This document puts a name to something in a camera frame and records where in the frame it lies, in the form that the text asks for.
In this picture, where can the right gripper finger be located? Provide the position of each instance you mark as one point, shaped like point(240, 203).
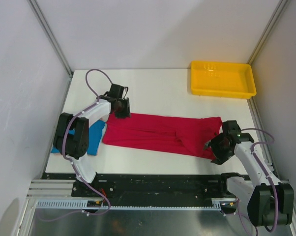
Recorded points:
point(207, 145)
point(217, 161)

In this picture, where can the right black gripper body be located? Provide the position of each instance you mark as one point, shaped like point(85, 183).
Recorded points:
point(221, 148)

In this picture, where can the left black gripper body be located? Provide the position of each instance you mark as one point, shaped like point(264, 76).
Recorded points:
point(123, 110)

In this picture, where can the red polo shirt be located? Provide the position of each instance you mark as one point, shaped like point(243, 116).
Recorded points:
point(186, 136)

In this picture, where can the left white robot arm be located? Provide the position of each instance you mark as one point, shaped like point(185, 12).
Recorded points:
point(93, 112)

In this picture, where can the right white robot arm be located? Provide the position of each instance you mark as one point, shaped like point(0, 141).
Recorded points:
point(269, 201)

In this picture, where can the folded blue t shirt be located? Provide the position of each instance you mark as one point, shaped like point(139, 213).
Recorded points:
point(96, 137)

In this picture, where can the yellow plastic tray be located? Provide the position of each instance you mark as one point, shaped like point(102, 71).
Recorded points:
point(222, 79)

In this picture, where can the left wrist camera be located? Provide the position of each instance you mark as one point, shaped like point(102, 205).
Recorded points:
point(117, 91)

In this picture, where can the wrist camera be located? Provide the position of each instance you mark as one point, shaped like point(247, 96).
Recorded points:
point(117, 91)
point(230, 127)

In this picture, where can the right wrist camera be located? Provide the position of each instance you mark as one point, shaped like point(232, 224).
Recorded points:
point(230, 127)

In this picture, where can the grey slotted cable duct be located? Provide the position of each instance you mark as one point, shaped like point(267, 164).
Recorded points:
point(214, 204)

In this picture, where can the left aluminium frame post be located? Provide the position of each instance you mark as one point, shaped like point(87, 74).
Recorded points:
point(50, 35)

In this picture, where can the aluminium frame post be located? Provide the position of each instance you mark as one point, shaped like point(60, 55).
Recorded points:
point(270, 26)
point(50, 35)

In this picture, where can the right aluminium frame post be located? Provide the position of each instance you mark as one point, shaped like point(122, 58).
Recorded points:
point(270, 26)

